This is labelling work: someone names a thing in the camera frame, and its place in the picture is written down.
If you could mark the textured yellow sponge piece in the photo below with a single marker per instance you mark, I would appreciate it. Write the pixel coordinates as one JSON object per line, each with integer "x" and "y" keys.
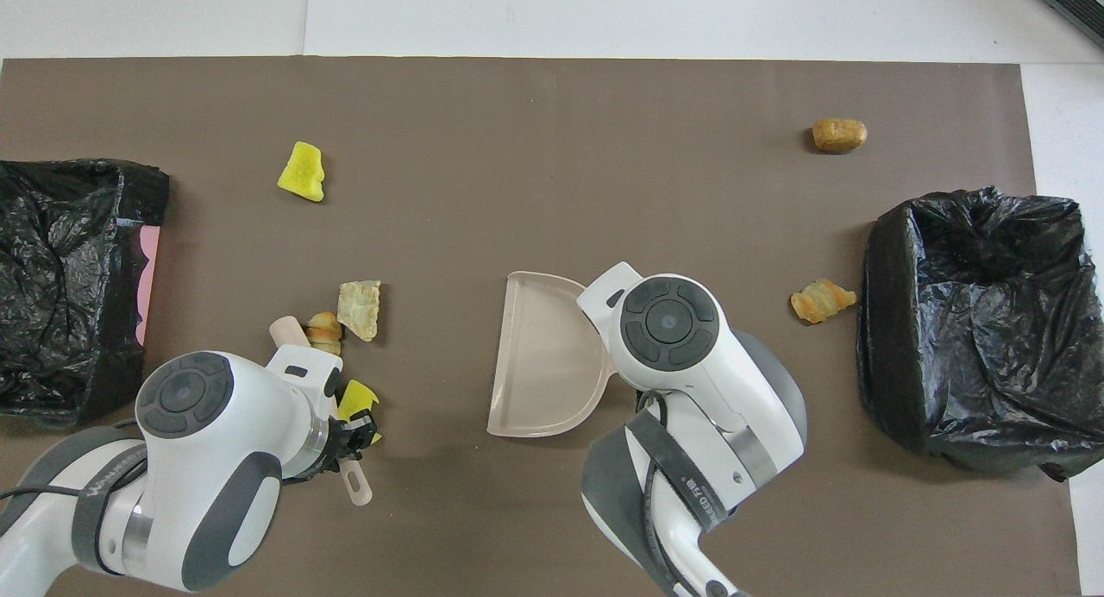
{"x": 302, "y": 174}

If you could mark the beige hand brush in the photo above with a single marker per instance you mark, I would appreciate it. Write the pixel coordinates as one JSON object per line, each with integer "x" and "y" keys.
{"x": 355, "y": 485}

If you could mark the small striped toy croissant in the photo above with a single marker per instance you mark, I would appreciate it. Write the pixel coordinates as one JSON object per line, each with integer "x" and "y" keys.
{"x": 325, "y": 325}

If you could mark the beige plastic dustpan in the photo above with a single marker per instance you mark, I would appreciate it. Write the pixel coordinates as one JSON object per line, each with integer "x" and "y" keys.
{"x": 539, "y": 355}

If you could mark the pale beige bread chunk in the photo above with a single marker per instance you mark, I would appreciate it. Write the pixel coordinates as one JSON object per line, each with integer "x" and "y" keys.
{"x": 360, "y": 308}

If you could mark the brown table mat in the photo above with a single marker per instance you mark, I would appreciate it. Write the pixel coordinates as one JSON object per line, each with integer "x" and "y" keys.
{"x": 517, "y": 148}

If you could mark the notched yellow sponge piece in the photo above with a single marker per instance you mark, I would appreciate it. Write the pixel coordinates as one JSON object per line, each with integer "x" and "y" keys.
{"x": 355, "y": 400}

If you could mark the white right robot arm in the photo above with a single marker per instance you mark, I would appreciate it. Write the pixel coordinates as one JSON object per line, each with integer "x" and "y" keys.
{"x": 690, "y": 381}

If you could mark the orange toy croissant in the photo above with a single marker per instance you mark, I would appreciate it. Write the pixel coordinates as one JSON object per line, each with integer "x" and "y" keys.
{"x": 821, "y": 301}

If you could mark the brown toy bread roll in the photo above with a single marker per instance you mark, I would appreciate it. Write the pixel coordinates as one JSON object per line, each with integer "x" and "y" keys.
{"x": 838, "y": 135}

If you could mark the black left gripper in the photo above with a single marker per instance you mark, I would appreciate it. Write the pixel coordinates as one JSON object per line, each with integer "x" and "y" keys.
{"x": 341, "y": 446}

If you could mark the bin lined with black bag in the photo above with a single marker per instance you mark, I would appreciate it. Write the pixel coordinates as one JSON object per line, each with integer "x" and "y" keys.
{"x": 975, "y": 338}

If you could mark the pink bin with black bag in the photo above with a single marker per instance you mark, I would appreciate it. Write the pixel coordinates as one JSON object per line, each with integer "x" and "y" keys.
{"x": 60, "y": 286}

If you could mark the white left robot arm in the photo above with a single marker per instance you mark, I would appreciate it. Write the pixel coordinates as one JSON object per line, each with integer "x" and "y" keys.
{"x": 198, "y": 459}

